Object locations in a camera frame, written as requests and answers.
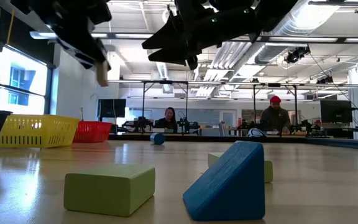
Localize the long ceiling light bar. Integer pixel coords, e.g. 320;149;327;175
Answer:
29;30;358;44

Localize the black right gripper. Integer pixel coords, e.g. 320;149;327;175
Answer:
140;0;261;70

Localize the red plastic basket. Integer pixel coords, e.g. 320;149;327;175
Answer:
72;121;113;144

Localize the large window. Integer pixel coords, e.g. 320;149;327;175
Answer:
0;46;54;116

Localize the black table frame rail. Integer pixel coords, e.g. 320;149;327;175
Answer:
109;133;358;151

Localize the black metal station frame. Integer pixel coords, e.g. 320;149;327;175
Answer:
252;83;298;134
141;80;190;134

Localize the green wooden block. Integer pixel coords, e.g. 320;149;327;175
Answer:
208;152;274;184

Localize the yellow plastic basket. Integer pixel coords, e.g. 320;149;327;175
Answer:
0;114;81;149

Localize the large green rectangular block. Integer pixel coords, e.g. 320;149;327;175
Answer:
63;164;156;218

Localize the blue wooden cylinder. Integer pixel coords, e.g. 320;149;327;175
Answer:
149;132;166;146

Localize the black ceiling camera cluster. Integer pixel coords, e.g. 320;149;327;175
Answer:
283;45;311;65
316;75;334;85

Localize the blue wooden triangle prism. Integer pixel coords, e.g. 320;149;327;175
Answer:
182;140;266;222

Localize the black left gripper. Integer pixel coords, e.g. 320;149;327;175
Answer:
52;16;112;72

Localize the black computer monitor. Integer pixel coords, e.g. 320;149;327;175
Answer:
98;98;127;118
319;99;353;124

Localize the white and black ball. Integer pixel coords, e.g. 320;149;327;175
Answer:
247;128;266;138

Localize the person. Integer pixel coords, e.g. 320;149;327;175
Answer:
259;95;291;134
154;106;179;133

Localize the silver ventilation duct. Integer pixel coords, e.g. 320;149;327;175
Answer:
255;0;343;65

